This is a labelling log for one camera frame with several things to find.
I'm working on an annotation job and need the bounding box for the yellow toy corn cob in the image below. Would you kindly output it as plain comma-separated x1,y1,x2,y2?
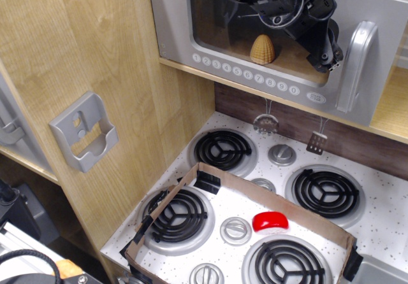
250,34,275,65

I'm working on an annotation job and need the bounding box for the hanging toy spatula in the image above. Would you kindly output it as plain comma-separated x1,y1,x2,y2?
306,117,330,155

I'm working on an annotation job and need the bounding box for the grey fridge door handle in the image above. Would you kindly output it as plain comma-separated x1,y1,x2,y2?
1,75,31,157

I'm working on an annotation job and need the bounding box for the grey toy microwave door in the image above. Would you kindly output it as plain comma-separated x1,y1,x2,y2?
151,0,407,125

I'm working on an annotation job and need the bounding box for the back right stove burner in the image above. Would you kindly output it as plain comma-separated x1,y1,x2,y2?
284,164,366,229

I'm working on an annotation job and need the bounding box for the back left stove burner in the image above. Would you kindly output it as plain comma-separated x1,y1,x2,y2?
187,129,258,178

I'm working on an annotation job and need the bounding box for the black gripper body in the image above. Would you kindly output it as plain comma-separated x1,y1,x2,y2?
280,11,343,60

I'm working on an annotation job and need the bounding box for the small grey centre knob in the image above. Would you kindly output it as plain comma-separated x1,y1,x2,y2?
251,178,276,193

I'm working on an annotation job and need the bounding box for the grey front stove knob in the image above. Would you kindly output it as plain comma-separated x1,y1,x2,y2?
189,263,224,284

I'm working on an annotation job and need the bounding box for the red toy cheese wheel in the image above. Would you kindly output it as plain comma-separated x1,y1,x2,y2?
252,211,289,234

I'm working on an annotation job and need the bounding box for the orange object at bottom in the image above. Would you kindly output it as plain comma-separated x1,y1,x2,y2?
55,259,84,280

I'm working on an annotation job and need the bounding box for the grey wall phone holder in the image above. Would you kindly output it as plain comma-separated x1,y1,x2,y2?
48,91,119,173

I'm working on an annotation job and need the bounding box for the grey back stove knob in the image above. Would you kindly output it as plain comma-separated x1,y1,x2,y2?
268,144,296,166

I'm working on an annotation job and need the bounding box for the grey toy sink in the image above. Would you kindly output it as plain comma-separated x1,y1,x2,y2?
351,255,407,284

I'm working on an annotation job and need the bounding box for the stove burner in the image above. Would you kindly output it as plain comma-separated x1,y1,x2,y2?
241,234,333,284
284,164,366,229
187,129,258,178
144,187,215,256

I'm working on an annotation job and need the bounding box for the black braided cable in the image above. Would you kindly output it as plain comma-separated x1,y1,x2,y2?
0,248,62,284

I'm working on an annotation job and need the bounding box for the grey middle stove knob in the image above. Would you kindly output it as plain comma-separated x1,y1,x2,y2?
220,217,252,246

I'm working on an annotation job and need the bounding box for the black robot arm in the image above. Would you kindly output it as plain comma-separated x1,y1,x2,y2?
228,0,344,73

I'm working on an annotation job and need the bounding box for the front left stove burner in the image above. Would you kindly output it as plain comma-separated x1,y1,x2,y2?
144,187,215,256

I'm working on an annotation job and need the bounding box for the brown cardboard fence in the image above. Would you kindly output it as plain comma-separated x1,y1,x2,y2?
121,163,363,283

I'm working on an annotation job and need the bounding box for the hanging toy strainer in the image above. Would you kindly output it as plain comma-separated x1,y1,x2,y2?
252,99,279,136

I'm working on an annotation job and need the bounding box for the black box at left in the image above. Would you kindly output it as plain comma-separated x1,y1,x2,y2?
1,180,60,245

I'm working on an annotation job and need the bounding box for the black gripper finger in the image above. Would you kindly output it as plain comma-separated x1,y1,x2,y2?
307,50,344,73

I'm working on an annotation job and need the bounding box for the grey stove knob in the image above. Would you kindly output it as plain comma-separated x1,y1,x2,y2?
268,144,296,166
220,217,252,246
189,263,224,284

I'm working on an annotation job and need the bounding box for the front right stove burner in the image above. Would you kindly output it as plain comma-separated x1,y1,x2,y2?
241,234,333,284

